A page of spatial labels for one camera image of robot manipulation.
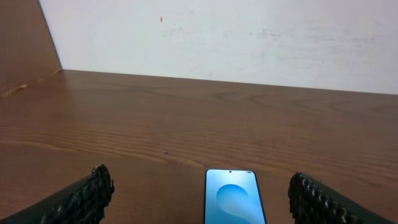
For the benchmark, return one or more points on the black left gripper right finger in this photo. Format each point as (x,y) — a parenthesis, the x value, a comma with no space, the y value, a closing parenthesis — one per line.
(313,202)

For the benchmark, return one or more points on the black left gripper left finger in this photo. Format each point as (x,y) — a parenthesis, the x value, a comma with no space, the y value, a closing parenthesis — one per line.
(81,202)

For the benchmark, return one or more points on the blue Galaxy smartphone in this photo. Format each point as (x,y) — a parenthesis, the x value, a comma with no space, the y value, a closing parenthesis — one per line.
(232,197)

